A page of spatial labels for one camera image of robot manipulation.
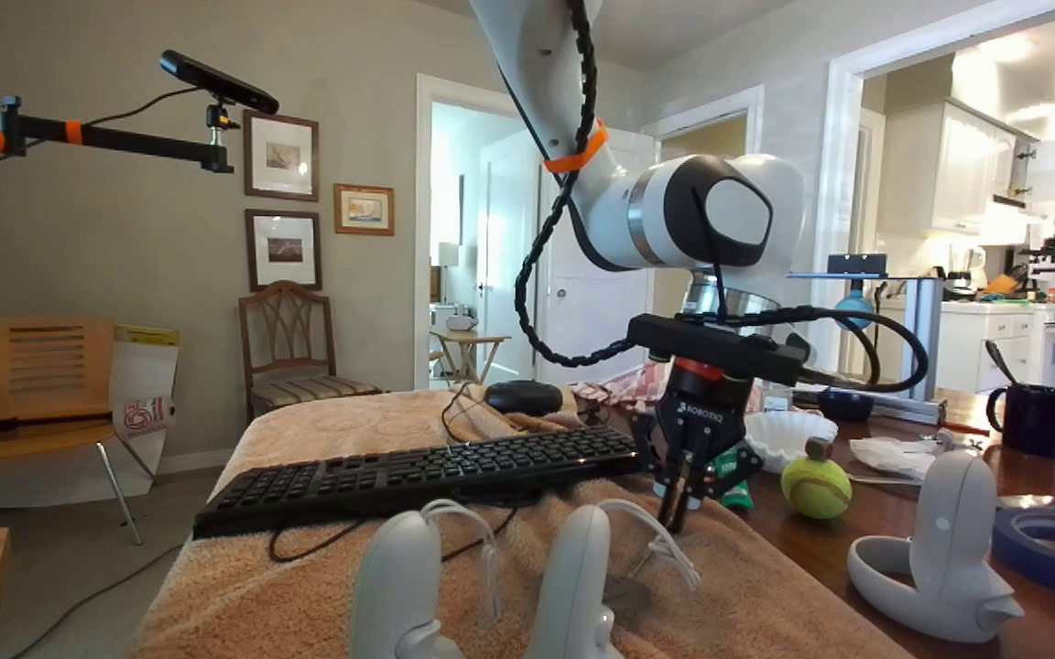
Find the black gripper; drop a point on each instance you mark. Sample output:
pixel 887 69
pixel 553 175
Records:
pixel 704 406

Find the white VR controller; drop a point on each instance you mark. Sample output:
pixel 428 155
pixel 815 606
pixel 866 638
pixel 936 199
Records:
pixel 575 588
pixel 398 588
pixel 953 537

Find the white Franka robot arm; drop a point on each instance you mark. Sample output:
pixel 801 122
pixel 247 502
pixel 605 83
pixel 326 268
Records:
pixel 724 213

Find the white coffee filters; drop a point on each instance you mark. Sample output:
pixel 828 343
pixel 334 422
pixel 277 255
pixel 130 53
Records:
pixel 790 434

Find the red striped white cloth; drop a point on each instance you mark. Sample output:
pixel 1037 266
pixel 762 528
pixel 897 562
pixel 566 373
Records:
pixel 612 391

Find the yellow green tennis ball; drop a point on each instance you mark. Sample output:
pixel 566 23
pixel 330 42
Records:
pixel 815 488

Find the small black box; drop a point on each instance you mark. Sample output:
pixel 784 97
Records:
pixel 848 405

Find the black computer mouse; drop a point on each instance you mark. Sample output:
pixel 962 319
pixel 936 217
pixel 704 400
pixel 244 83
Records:
pixel 524 396

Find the white napkin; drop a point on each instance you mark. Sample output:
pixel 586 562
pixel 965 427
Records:
pixel 898 456

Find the white door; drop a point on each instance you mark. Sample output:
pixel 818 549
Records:
pixel 575 305

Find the blue balloon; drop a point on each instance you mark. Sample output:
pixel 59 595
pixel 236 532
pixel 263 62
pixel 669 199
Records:
pixel 851 299

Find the small cross legged side table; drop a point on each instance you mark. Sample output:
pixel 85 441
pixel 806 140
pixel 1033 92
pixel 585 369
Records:
pixel 469 343

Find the black computer keyboard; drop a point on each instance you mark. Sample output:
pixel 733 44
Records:
pixel 430 477

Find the white kitchen counter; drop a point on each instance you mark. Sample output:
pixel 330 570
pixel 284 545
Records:
pixel 970 347

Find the black spoon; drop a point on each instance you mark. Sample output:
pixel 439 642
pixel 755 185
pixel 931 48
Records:
pixel 999 361

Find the dark blue mug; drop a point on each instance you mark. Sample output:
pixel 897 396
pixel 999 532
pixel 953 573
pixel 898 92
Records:
pixel 1043 422

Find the blue tape roll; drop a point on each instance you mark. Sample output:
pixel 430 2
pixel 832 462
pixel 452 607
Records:
pixel 1043 537

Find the tan terry towel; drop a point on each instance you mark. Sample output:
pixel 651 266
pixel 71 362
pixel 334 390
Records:
pixel 308 588

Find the white upper kitchen cabinet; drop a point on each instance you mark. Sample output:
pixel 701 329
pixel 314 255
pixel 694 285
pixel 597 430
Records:
pixel 970 171

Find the dark wooden chair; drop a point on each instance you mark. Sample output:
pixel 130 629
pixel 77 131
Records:
pixel 290 390

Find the small gold framed picture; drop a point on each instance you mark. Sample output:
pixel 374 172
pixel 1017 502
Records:
pixel 364 210

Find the large framed picture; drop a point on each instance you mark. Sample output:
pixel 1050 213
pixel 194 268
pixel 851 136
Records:
pixel 279 155
pixel 284 250

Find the white paper bag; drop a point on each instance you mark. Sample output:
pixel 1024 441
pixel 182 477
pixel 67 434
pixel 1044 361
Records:
pixel 143 378

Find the black boom with orange tape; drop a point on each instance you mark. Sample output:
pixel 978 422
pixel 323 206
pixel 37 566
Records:
pixel 125 136

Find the light wooden chair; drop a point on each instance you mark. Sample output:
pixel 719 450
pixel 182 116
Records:
pixel 37 366

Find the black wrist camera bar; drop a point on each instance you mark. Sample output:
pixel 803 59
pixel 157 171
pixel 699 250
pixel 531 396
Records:
pixel 724 347

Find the aluminium frame stand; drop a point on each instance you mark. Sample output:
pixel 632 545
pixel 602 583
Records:
pixel 920 343

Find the black stereo camera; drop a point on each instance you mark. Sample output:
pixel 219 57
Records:
pixel 219 83

